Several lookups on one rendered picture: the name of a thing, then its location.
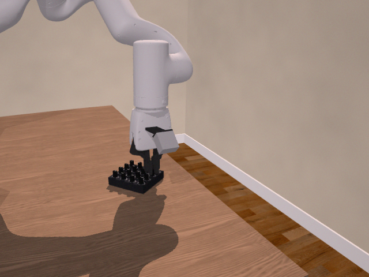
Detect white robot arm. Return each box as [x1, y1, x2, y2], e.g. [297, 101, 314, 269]
[0, 0, 193, 155]

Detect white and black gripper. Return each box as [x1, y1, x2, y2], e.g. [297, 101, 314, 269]
[129, 106, 171, 175]

